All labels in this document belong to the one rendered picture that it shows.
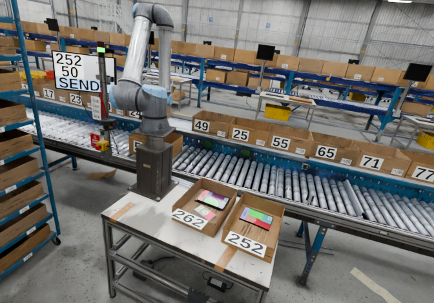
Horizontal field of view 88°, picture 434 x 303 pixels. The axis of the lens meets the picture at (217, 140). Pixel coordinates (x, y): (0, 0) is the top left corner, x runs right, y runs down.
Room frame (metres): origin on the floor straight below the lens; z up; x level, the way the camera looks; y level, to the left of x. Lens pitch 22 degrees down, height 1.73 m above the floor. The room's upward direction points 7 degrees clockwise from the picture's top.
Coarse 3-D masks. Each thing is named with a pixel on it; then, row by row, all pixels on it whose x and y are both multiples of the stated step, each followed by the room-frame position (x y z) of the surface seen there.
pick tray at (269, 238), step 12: (240, 204) 1.25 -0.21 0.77; (252, 204) 1.26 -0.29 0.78; (264, 204) 1.24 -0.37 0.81; (276, 204) 1.21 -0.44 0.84; (276, 216) 1.20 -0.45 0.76; (228, 228) 1.04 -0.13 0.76; (240, 228) 1.05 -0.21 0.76; (252, 228) 1.06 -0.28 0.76; (276, 228) 1.09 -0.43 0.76; (264, 240) 0.98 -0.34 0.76; (276, 240) 0.90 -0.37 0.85
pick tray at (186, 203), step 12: (204, 180) 1.40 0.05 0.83; (192, 192) 1.29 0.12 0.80; (216, 192) 1.36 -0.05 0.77; (228, 192) 1.33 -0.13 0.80; (180, 204) 1.14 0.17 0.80; (192, 204) 1.21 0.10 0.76; (228, 204) 1.14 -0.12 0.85; (216, 216) 1.12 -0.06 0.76; (192, 228) 1.00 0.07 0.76; (204, 228) 0.98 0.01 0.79; (216, 228) 0.99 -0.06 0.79
